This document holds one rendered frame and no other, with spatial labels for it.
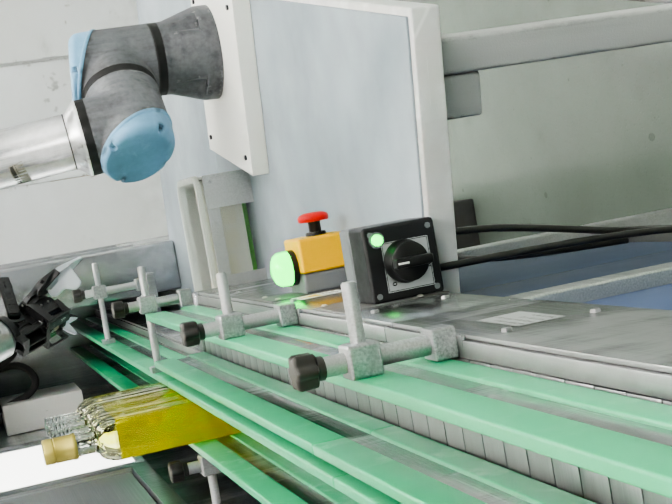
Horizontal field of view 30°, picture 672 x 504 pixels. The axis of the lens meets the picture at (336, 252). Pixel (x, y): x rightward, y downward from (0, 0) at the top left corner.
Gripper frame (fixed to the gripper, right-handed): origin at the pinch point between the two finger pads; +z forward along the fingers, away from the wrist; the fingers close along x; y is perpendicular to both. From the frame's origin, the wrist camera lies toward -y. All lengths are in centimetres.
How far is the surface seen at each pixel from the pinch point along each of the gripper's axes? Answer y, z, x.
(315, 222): 65, -26, 67
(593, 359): 117, -76, 111
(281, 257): 65, -31, 64
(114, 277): -13.8, 25.7, -20.6
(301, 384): 98, -77, 96
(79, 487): 38, -35, 1
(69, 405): -12, 13, -51
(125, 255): -14.7, 29.5, -16.8
